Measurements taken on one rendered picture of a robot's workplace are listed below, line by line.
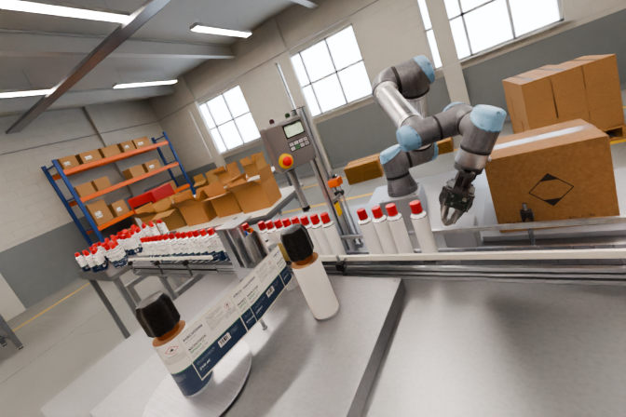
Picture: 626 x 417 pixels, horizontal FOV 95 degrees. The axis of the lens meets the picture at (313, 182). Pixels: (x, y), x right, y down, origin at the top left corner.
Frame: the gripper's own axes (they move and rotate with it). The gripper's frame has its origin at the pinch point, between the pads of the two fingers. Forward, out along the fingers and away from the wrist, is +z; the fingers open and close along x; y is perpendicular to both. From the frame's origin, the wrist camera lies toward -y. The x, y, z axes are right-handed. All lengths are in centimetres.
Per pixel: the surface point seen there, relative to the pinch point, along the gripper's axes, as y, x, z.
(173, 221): -81, -273, 173
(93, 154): -199, -721, 256
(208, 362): 57, -45, 33
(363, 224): 2.9, -24.5, 10.9
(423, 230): 2.6, -5.5, 4.6
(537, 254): 4.3, 22.5, -1.6
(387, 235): 2.2, -15.9, 12.3
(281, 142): -2, -64, -8
